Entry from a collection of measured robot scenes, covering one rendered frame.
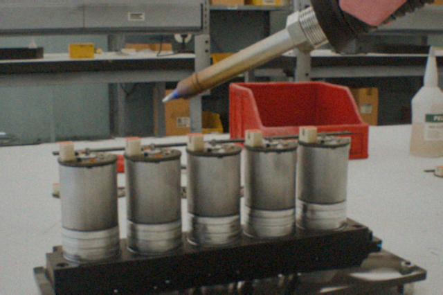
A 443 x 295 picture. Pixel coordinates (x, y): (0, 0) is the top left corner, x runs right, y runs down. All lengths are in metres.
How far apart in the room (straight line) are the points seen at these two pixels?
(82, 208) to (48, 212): 0.16
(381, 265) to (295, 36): 0.12
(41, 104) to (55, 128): 0.19
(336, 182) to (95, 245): 0.11
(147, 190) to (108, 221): 0.02
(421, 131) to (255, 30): 4.38
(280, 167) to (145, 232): 0.07
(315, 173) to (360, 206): 0.14
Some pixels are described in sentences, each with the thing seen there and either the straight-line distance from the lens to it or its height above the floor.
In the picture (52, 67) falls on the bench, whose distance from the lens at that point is 2.53.
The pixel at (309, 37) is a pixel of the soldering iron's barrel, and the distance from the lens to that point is 0.24.
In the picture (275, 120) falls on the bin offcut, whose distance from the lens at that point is 0.68.
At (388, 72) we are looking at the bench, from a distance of 3.06.
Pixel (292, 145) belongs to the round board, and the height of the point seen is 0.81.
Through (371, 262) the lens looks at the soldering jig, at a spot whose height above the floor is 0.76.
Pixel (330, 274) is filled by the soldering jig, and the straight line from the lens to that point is 0.29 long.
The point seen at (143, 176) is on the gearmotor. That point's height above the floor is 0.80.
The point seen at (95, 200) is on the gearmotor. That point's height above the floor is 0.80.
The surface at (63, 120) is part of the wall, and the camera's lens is 4.67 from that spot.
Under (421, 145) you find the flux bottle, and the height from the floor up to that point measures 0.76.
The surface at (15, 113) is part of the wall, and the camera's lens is 4.65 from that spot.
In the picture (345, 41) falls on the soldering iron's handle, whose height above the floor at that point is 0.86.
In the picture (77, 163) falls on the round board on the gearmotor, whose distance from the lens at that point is 0.27.
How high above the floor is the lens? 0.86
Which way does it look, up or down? 10 degrees down
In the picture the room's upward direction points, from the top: straight up
